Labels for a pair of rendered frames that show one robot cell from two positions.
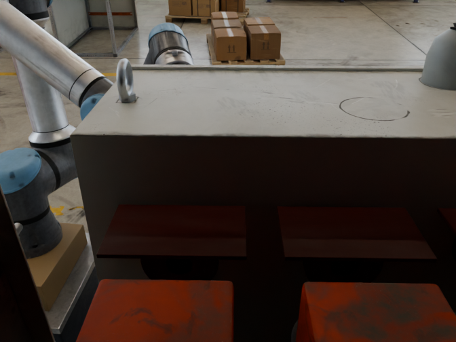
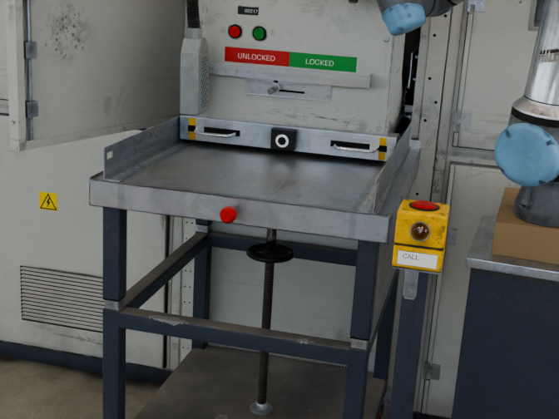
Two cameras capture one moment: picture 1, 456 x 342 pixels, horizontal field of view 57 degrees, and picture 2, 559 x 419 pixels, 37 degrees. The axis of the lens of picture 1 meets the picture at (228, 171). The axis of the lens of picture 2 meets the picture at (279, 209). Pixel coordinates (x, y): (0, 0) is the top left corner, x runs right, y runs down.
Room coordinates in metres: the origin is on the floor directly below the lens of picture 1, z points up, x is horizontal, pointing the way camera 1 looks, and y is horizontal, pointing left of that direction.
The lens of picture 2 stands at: (2.48, 0.30, 1.26)
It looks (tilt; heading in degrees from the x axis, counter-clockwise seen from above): 16 degrees down; 192
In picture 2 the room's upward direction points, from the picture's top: 4 degrees clockwise
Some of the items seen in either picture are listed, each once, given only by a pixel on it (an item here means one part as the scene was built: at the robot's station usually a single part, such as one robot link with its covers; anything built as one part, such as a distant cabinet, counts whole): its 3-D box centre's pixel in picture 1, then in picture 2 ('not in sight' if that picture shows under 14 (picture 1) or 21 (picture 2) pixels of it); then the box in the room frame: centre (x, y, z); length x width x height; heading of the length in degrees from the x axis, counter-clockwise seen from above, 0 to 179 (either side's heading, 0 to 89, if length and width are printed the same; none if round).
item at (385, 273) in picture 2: not in sight; (267, 305); (0.61, -0.11, 0.46); 0.64 x 0.58 x 0.66; 179
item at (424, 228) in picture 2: not in sight; (419, 232); (1.19, 0.26, 0.87); 0.03 x 0.01 x 0.03; 89
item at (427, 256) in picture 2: not in sight; (421, 235); (1.14, 0.26, 0.85); 0.08 x 0.08 x 0.10; 89
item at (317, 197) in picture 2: not in sight; (274, 173); (0.61, -0.11, 0.80); 0.68 x 0.62 x 0.06; 179
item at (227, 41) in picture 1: (242, 37); not in sight; (5.07, -0.17, 0.19); 1.20 x 0.80 x 0.39; 6
